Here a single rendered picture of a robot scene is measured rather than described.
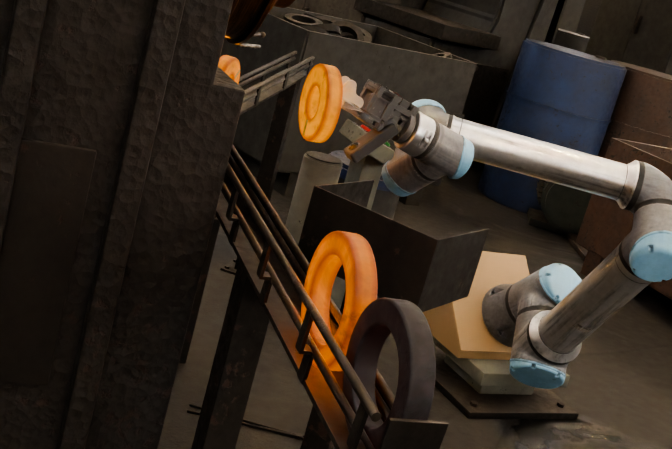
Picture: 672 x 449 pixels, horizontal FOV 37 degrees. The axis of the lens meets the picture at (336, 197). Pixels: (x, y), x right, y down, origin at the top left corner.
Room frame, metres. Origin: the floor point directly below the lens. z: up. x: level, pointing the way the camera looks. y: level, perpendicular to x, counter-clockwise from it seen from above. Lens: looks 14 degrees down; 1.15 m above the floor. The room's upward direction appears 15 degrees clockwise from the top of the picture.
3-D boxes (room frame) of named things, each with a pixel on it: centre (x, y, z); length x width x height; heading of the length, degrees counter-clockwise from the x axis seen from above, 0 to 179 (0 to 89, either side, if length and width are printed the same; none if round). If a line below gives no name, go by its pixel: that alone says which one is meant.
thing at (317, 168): (2.92, 0.07, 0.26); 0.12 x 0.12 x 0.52
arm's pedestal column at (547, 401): (2.82, -0.58, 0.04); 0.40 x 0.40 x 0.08; 30
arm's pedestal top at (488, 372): (2.82, -0.58, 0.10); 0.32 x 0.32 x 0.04; 30
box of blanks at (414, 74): (4.86, 0.16, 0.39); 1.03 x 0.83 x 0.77; 129
